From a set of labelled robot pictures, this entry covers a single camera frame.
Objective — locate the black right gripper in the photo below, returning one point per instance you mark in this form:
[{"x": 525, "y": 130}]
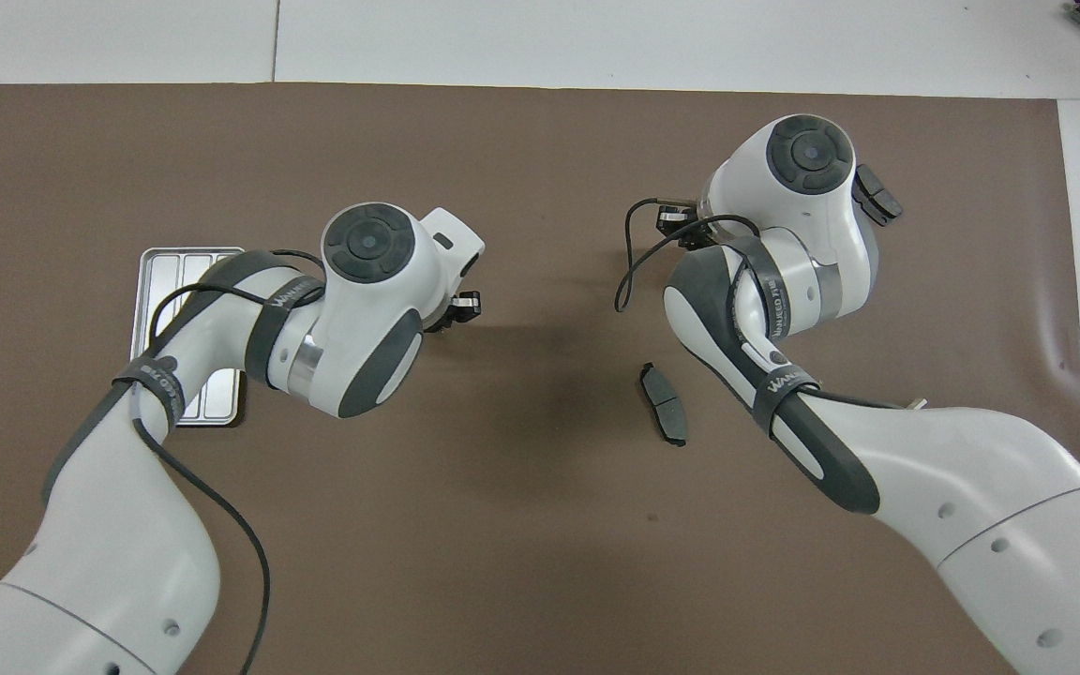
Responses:
[{"x": 681, "y": 225}]

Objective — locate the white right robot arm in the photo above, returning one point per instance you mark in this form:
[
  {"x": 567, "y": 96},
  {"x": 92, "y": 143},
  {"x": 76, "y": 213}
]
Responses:
[{"x": 999, "y": 487}]

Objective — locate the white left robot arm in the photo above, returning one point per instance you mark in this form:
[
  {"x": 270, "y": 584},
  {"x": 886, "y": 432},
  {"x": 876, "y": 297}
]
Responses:
[{"x": 109, "y": 525}]

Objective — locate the silver ribbed metal tray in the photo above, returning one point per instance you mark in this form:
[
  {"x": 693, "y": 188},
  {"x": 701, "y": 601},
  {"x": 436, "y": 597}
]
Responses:
[{"x": 217, "y": 398}]

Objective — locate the brown paper table mat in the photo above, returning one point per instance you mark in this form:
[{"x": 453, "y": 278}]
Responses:
[{"x": 549, "y": 169}]

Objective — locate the dark grey brake pad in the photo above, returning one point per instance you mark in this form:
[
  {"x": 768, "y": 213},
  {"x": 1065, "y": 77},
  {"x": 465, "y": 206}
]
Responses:
[
  {"x": 882, "y": 202},
  {"x": 664, "y": 403}
]

